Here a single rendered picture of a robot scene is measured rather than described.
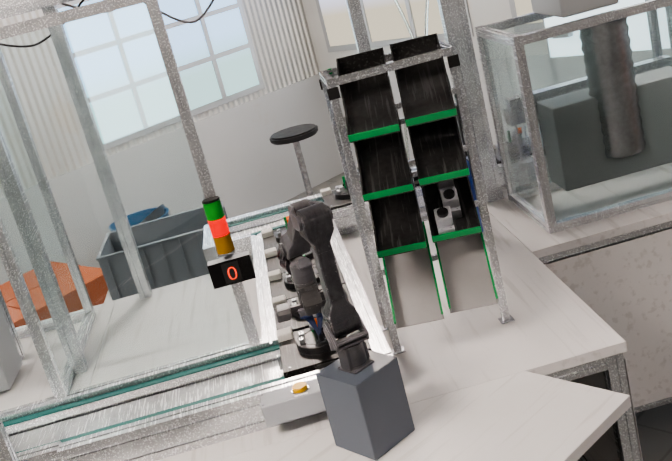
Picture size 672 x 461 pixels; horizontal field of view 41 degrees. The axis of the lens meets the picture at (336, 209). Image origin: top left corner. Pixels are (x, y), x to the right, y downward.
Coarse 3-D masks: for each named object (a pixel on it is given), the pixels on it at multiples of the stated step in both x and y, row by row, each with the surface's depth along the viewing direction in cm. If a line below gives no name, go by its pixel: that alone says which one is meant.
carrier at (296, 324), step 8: (344, 288) 279; (280, 296) 280; (272, 304) 277; (296, 304) 267; (352, 304) 266; (296, 320) 265; (304, 320) 263; (280, 328) 262; (296, 328) 259; (304, 328) 259
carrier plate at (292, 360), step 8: (296, 336) 254; (280, 344) 252; (288, 344) 250; (296, 344) 249; (368, 344) 238; (280, 352) 247; (288, 352) 245; (296, 352) 244; (328, 352) 239; (336, 352) 238; (288, 360) 241; (296, 360) 240; (304, 360) 238; (312, 360) 237; (320, 360) 236; (328, 360) 235; (288, 368) 236; (296, 368) 235; (304, 368) 235; (312, 368) 235; (288, 376) 235
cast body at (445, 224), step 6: (438, 210) 233; (444, 210) 233; (450, 210) 234; (438, 216) 233; (444, 216) 232; (450, 216) 232; (438, 222) 233; (444, 222) 233; (450, 222) 233; (438, 228) 234; (444, 228) 234; (450, 228) 233
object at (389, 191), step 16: (400, 128) 236; (368, 144) 246; (384, 144) 244; (400, 144) 243; (368, 160) 241; (384, 160) 240; (400, 160) 238; (368, 176) 237; (384, 176) 235; (400, 176) 233; (368, 192) 232; (384, 192) 228; (400, 192) 229
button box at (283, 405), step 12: (312, 384) 227; (264, 396) 227; (276, 396) 225; (288, 396) 224; (300, 396) 223; (312, 396) 223; (264, 408) 222; (276, 408) 223; (288, 408) 223; (300, 408) 223; (312, 408) 224; (324, 408) 224; (276, 420) 223; (288, 420) 224
